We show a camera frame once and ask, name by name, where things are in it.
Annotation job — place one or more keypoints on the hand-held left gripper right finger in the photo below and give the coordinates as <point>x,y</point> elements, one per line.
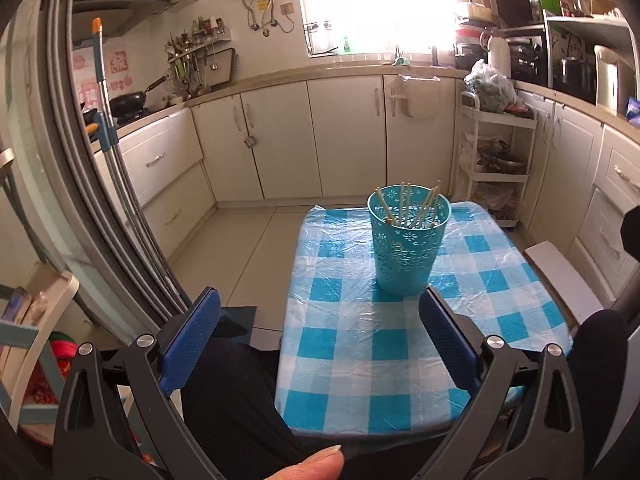
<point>445,335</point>

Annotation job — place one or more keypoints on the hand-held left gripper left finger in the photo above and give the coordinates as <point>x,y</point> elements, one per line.
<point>192,340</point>

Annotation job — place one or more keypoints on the teal perforated plastic basket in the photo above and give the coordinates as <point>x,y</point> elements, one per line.
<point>405,270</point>

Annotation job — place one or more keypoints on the bunch of wooden chopsticks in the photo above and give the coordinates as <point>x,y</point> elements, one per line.
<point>403,202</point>

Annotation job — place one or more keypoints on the person's left hand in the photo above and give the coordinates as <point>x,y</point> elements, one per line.
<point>310,467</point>

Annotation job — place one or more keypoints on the dark grey floor mat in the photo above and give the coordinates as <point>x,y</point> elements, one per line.
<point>237,322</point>

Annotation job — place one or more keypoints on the white low stool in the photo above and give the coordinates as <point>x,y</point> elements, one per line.
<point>560,280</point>

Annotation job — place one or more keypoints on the blue checked plastic tablecloth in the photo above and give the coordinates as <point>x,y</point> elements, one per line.
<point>360,360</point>

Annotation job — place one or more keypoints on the cream base cabinet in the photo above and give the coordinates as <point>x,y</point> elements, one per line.
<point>570,160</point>
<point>340,135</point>

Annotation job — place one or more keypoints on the blue packet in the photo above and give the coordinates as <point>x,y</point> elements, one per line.
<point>633,110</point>

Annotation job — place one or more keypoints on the person's right leg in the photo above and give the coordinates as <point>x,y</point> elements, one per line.
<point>600,360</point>

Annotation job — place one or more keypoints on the red patterned bag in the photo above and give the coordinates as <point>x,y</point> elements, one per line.
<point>60,355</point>

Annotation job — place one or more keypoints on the clear plastic bag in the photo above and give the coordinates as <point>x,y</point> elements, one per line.
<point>495,202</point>

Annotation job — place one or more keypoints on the blue and cream shelf rack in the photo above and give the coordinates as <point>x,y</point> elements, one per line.
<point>50,300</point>

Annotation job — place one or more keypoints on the cream electric kettle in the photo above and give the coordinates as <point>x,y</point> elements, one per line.
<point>610,80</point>

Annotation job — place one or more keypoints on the dark steel stockpot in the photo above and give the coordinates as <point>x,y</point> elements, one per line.
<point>575,77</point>

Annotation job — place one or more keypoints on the white rolling storage cart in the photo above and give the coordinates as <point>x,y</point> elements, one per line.
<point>500,121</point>

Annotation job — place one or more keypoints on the cream drawer cabinet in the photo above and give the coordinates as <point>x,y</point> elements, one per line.
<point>160,160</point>

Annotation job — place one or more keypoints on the plastic bag of greens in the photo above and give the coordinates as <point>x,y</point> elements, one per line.
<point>490,87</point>

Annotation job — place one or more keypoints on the white countertop shelf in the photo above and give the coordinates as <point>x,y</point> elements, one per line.
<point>585,22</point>

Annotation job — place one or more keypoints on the white thermos jug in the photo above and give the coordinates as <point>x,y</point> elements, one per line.
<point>499,57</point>

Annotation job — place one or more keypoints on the black wok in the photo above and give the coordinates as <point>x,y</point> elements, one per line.
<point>90,119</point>

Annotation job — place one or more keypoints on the black frying pan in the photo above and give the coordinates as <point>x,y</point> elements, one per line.
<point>127,102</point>

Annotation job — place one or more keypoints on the black microwave oven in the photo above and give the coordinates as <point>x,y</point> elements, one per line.
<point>515,5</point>

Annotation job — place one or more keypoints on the hanging baking tray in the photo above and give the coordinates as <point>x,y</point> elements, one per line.
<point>222,67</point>

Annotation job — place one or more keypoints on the bright kitchen window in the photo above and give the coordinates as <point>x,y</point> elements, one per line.
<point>375,5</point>

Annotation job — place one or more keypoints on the grey range hood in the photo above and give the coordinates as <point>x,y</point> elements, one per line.
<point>115,7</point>

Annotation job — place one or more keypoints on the grey sliding door frame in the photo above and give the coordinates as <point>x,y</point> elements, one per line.
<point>60,185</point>

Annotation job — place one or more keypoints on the red paper wall stickers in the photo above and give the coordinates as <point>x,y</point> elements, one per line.
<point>117,62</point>

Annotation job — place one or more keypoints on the wall utensil rack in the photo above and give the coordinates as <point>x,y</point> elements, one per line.
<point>192,45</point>

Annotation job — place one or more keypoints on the wall socket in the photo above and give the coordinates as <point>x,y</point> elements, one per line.
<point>286,8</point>

